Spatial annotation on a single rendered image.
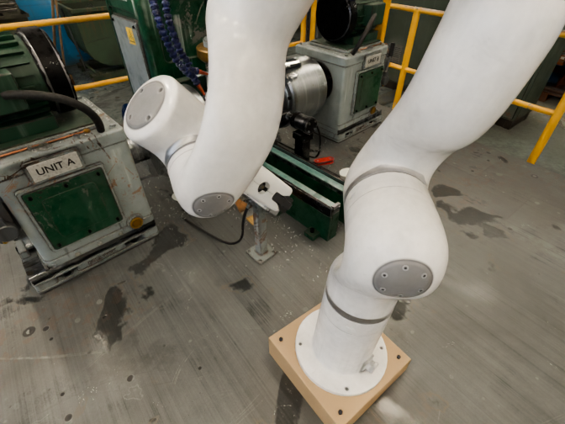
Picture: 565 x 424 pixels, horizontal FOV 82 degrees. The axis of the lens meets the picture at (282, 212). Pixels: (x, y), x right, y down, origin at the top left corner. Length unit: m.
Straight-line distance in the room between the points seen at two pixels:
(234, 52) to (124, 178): 0.69
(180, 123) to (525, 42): 0.32
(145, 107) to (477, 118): 0.34
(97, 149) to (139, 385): 0.54
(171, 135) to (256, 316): 0.57
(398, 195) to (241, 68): 0.23
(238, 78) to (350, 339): 0.45
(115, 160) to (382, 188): 0.70
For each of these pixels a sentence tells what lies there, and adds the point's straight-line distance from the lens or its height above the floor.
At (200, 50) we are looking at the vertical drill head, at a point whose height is 1.24.
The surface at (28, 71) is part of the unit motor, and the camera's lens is 0.91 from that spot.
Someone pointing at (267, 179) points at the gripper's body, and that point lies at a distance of 0.49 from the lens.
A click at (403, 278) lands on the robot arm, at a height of 1.23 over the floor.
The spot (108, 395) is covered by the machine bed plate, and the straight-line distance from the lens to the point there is 0.84.
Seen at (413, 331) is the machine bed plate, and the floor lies 0.80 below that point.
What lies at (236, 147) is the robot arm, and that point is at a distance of 0.32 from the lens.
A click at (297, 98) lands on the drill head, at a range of 1.26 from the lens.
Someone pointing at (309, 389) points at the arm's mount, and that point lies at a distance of 0.70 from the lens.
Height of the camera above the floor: 1.52
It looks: 40 degrees down
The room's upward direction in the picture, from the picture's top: straight up
